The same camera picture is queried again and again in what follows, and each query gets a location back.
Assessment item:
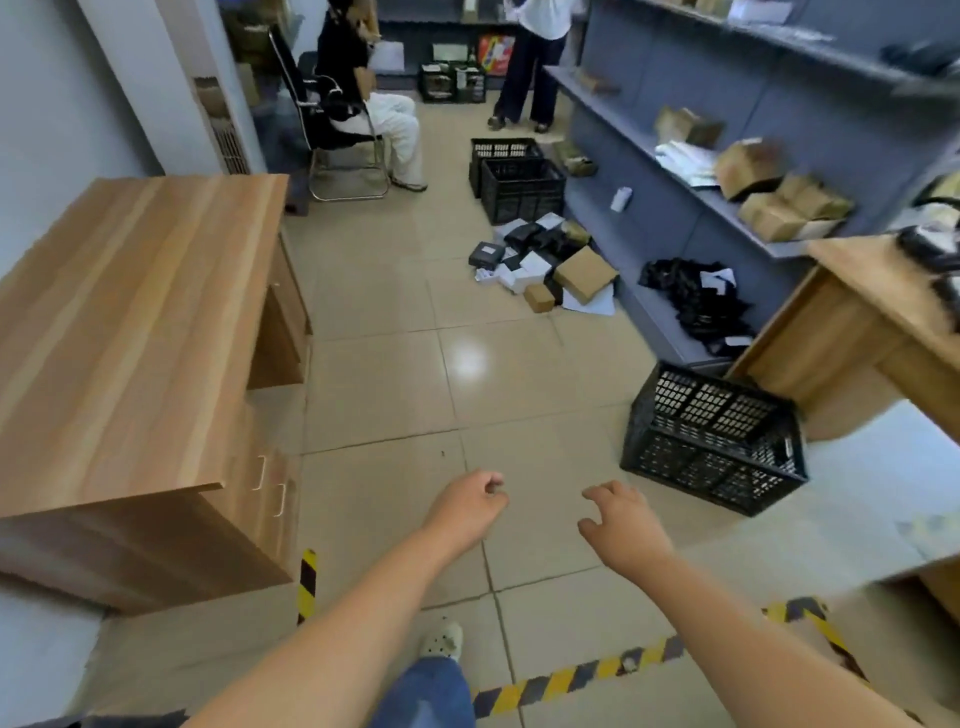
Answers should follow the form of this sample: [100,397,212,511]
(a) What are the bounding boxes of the person's left hand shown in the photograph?
[419,470,511,560]

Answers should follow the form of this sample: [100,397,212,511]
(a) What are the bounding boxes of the person's right hand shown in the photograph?
[577,479,676,579]

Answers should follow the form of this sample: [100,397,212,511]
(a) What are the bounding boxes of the black plastic crate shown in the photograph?
[479,156,568,226]
[619,360,811,519]
[452,63,489,104]
[416,62,457,104]
[468,137,545,200]

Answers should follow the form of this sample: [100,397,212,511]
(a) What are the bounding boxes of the person's right forearm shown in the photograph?
[629,551,924,728]

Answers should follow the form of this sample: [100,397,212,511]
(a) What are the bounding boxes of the person's left forearm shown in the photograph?
[183,521,466,728]

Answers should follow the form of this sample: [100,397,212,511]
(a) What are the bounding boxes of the person's blue jeans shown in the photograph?
[367,656,478,728]

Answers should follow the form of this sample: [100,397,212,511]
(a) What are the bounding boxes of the white clog shoe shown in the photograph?
[416,620,465,665]

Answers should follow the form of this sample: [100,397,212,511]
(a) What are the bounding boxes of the yellow black striped floor tape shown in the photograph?
[296,549,928,725]

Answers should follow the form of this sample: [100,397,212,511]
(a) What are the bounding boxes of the white paper sheet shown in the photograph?
[560,288,618,318]

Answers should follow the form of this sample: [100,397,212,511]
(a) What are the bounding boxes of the pile of black bags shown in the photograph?
[637,257,757,360]

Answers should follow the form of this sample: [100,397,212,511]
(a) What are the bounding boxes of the white cardboard box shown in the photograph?
[498,251,556,295]

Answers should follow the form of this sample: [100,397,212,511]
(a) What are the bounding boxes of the flat brown cardboard box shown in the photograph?
[552,245,621,305]

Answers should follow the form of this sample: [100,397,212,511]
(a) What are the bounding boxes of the light wooden desk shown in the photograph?
[725,234,960,445]

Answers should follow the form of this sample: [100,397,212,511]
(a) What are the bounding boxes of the small olive box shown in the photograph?
[553,138,600,179]

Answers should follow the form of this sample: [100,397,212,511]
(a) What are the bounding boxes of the white mailer bags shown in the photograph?
[653,140,723,189]

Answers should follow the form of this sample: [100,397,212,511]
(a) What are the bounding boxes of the brown striped wooden desk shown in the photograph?
[0,173,314,618]

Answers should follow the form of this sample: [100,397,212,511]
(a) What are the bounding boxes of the dark grey plastic stool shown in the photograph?
[251,104,310,219]

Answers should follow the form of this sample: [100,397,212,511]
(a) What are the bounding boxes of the grey metal shelving unit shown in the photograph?
[542,0,960,376]

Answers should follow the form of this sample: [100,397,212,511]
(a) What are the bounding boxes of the red printed package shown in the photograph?
[477,33,517,76]

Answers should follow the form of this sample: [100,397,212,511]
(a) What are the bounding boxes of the white floor air conditioner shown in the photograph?
[77,0,269,178]

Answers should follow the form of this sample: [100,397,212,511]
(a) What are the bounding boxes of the black chrome frame chair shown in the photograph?
[266,26,391,204]

